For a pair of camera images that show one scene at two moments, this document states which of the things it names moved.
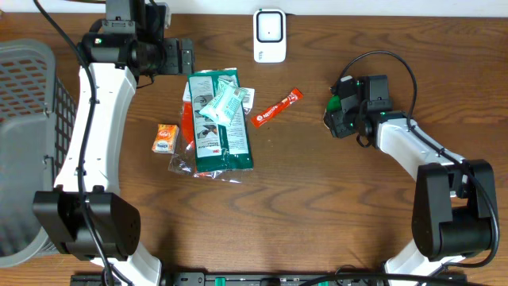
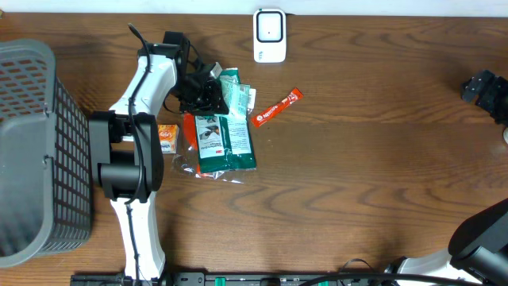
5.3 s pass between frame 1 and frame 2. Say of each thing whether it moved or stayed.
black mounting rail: stayed
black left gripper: moved
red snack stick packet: stayed
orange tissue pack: stayed
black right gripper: moved
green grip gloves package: stayed
